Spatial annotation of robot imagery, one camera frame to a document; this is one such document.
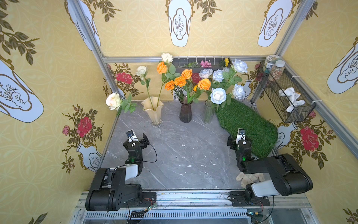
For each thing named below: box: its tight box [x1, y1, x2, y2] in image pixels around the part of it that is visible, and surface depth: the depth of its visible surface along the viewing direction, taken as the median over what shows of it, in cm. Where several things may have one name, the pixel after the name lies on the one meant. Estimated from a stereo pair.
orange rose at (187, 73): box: [180, 68, 193, 80], surface depth 85 cm
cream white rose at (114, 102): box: [105, 91, 146, 117], surface depth 64 cm
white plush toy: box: [281, 87, 306, 107], surface depth 73 cm
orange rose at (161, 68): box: [156, 61, 168, 107], surface depth 83 cm
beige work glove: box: [235, 172, 265, 189], surface depth 81 cm
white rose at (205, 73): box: [199, 68, 214, 79], surface depth 84 cm
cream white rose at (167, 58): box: [160, 52, 174, 64], surface depth 85 cm
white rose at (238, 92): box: [232, 83, 247, 100], surface depth 78 cm
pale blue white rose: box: [212, 69, 225, 83], surface depth 83 cm
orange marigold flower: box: [164, 80, 175, 91], surface depth 85 cm
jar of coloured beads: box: [268, 60, 286, 82], surface depth 81 cm
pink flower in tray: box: [199, 60, 212, 68], surface depth 90 cm
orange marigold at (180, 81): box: [173, 76, 187, 88], surface depth 83 cm
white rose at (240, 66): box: [231, 58, 248, 74], surface depth 73 cm
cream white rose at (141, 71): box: [135, 65, 155, 112], surface depth 90 cm
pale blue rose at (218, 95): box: [210, 87, 227, 105], surface depth 73 cm
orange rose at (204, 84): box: [197, 78, 212, 91], surface depth 81 cm
